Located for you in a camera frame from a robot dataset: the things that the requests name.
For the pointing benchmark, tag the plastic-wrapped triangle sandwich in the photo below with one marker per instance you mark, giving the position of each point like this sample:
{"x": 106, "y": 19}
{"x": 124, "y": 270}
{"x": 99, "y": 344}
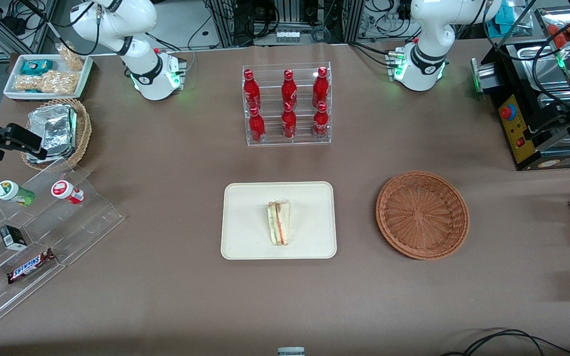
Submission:
{"x": 279, "y": 222}

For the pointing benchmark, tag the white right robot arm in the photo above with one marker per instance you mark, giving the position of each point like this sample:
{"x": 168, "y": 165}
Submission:
{"x": 117, "y": 24}

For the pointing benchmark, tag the light wicker basket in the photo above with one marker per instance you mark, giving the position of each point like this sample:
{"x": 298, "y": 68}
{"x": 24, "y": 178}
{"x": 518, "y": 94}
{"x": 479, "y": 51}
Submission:
{"x": 83, "y": 129}

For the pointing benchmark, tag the white rectangular snack tray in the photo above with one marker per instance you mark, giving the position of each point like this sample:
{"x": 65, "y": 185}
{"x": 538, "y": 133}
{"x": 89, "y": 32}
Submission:
{"x": 13, "y": 79}

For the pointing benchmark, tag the round brown wicker basket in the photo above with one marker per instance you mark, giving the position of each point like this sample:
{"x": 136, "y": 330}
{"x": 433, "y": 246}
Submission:
{"x": 422, "y": 215}

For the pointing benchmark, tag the cream rectangular plastic tray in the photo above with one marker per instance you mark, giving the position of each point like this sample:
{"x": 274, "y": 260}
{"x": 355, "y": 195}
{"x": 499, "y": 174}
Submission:
{"x": 245, "y": 222}

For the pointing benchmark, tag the silver foil container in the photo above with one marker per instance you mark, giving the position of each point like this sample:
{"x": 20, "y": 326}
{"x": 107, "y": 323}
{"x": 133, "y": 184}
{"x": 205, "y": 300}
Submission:
{"x": 57, "y": 129}

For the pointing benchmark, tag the black grill appliance yellow panel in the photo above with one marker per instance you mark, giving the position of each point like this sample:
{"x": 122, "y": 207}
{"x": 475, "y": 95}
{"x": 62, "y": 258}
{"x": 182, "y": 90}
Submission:
{"x": 512, "y": 128}

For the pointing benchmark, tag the green-lid cup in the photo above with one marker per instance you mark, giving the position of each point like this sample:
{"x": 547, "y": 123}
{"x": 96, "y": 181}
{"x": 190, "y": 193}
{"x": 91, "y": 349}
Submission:
{"x": 10, "y": 191}

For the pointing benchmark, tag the red-lid cup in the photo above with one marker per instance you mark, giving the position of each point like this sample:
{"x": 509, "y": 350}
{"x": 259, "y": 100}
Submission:
{"x": 65, "y": 190}

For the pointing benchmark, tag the large clear peanut snack bag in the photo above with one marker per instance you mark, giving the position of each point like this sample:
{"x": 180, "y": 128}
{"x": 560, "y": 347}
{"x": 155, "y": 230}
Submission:
{"x": 50, "y": 82}

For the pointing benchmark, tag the teal snack packet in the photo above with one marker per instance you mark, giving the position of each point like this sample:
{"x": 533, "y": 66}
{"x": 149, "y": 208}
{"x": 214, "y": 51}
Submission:
{"x": 36, "y": 66}

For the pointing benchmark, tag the orange red food packet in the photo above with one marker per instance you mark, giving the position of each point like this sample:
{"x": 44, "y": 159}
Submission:
{"x": 562, "y": 33}

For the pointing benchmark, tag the small clear peanut snack bag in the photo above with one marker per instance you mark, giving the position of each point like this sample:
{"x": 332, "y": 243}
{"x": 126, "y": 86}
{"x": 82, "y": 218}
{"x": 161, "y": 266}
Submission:
{"x": 71, "y": 58}

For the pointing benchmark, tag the small black box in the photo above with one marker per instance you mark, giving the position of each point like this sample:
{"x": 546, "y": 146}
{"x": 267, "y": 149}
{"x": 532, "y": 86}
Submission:
{"x": 13, "y": 237}

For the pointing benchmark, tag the clear acrylic stepped display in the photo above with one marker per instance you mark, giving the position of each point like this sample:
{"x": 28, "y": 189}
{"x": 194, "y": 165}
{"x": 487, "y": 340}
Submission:
{"x": 82, "y": 222}

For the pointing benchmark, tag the Snickers chocolate bar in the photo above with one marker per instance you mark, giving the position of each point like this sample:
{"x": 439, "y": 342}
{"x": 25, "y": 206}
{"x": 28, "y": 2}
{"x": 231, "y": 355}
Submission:
{"x": 30, "y": 266}

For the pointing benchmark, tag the red cola bottle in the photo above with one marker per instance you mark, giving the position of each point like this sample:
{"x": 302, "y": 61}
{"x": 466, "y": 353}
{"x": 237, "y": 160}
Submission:
{"x": 320, "y": 89}
{"x": 289, "y": 124}
{"x": 320, "y": 123}
{"x": 289, "y": 91}
{"x": 257, "y": 127}
{"x": 251, "y": 91}

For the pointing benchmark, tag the clear acrylic bottle rack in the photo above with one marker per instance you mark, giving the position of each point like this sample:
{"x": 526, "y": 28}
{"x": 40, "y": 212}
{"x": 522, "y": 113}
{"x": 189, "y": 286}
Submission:
{"x": 272, "y": 141}

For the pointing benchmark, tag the small grey device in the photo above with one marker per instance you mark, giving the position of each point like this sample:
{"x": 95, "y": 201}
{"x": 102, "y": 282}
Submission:
{"x": 291, "y": 352}

